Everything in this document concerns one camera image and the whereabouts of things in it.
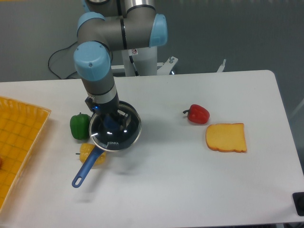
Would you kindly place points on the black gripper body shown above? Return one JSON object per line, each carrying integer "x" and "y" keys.
{"x": 105, "y": 104}

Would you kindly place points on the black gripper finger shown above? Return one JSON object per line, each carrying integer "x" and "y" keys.
{"x": 124, "y": 118}
{"x": 90, "y": 104}

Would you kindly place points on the dark blue saucepan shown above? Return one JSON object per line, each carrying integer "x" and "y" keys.
{"x": 88, "y": 164}

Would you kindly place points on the glass pot lid blue knob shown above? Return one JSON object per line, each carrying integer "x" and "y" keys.
{"x": 107, "y": 134}

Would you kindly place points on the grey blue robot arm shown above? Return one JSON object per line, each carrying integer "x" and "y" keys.
{"x": 113, "y": 25}

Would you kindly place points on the green toy bell pepper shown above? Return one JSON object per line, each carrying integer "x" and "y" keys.
{"x": 79, "y": 126}

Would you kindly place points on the red toy bell pepper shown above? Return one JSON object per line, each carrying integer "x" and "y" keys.
{"x": 197, "y": 114}

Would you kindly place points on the yellow woven basket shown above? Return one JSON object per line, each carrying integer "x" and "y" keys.
{"x": 20, "y": 126}

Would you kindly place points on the toy toast slice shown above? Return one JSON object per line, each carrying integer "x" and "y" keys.
{"x": 226, "y": 137}

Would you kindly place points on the black object table corner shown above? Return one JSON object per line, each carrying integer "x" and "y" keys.
{"x": 298, "y": 198}

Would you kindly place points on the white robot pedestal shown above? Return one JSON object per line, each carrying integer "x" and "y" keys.
{"x": 144, "y": 62}

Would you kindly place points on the white metal table bracket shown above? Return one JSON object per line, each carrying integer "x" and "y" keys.
{"x": 221, "y": 67}

